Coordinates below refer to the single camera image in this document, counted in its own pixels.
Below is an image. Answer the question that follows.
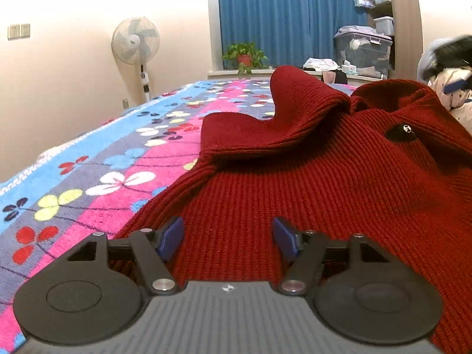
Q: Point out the pile of light clothes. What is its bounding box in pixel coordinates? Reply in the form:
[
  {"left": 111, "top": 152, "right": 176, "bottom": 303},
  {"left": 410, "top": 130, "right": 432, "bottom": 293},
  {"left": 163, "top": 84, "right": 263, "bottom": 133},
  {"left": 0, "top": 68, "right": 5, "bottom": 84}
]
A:
[{"left": 303, "top": 58, "right": 339, "bottom": 71}]

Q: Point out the potted green plant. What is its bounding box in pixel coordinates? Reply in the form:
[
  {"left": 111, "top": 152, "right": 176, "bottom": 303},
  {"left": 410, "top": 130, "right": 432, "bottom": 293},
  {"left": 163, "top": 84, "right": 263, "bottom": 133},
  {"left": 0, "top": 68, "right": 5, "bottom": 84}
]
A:
[{"left": 222, "top": 42, "right": 270, "bottom": 75}]

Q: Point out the floral fleece blanket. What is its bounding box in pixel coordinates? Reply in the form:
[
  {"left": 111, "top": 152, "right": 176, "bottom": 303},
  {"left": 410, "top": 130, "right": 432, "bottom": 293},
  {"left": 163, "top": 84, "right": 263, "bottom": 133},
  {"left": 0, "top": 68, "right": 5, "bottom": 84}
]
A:
[{"left": 0, "top": 77, "right": 358, "bottom": 351}]

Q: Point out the wall socket plate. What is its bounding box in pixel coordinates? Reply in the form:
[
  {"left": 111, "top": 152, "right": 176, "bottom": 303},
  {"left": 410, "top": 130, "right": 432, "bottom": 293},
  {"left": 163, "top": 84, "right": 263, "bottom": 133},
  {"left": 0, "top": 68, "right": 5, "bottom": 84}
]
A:
[{"left": 7, "top": 23, "right": 31, "bottom": 40}]

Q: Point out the star-printed cream quilt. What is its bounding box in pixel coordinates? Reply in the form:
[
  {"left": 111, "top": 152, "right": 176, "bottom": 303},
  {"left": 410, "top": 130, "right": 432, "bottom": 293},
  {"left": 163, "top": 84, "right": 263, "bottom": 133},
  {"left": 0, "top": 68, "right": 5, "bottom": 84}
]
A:
[{"left": 430, "top": 67, "right": 472, "bottom": 135}]

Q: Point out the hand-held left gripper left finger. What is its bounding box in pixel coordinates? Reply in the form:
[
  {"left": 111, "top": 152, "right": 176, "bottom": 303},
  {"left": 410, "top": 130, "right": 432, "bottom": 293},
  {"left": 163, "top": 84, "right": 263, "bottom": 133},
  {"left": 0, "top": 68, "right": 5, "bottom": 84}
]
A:
[{"left": 66, "top": 217, "right": 184, "bottom": 296}]

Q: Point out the grey pillow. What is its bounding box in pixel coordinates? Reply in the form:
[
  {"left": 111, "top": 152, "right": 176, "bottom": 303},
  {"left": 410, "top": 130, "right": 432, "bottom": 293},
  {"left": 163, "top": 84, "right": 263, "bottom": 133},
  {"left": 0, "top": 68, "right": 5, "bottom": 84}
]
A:
[{"left": 418, "top": 39, "right": 448, "bottom": 82}]

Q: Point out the wooden shelf unit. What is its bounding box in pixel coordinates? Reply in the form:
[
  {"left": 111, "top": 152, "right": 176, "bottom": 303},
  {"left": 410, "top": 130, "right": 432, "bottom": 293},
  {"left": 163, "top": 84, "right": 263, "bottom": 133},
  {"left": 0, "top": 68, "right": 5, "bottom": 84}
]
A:
[{"left": 359, "top": 0, "right": 423, "bottom": 80}]

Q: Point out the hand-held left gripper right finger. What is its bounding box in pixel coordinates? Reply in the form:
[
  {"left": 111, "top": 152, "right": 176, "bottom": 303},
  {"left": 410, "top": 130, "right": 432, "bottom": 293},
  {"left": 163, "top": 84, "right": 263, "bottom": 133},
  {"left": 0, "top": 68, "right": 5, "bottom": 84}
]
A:
[{"left": 272, "top": 217, "right": 391, "bottom": 296}]

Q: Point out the blue curtain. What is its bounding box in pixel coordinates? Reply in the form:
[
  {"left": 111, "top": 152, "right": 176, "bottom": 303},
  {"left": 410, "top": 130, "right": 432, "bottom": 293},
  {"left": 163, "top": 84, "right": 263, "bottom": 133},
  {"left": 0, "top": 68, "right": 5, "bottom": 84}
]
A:
[{"left": 216, "top": 0, "right": 369, "bottom": 71}]

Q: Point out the white standing fan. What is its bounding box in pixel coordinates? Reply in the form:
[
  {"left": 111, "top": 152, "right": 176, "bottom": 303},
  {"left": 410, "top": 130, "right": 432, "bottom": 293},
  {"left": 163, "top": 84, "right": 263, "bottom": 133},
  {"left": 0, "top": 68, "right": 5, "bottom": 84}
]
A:
[{"left": 111, "top": 17, "right": 161, "bottom": 104}]

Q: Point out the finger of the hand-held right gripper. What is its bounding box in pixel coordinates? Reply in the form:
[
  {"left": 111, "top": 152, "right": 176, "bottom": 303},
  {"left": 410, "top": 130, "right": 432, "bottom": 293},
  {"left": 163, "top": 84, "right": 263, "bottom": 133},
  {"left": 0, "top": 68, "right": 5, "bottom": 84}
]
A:
[{"left": 444, "top": 78, "right": 472, "bottom": 94}]

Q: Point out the red knit sweater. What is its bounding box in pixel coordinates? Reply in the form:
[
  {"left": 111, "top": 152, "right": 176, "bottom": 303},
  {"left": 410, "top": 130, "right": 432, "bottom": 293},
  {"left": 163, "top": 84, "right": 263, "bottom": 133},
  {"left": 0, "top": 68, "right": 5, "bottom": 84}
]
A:
[{"left": 114, "top": 65, "right": 472, "bottom": 354}]

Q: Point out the small clear storage box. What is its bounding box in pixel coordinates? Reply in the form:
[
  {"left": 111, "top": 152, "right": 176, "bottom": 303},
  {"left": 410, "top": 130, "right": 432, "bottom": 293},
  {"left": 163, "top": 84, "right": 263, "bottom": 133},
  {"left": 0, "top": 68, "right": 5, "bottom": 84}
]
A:
[{"left": 374, "top": 17, "right": 395, "bottom": 37}]

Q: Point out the large clear storage bin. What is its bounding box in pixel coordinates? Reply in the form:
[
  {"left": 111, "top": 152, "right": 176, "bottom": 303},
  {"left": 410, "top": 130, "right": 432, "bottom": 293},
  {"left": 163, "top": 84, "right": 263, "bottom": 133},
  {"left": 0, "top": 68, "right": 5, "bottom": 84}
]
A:
[{"left": 334, "top": 26, "right": 394, "bottom": 79}]

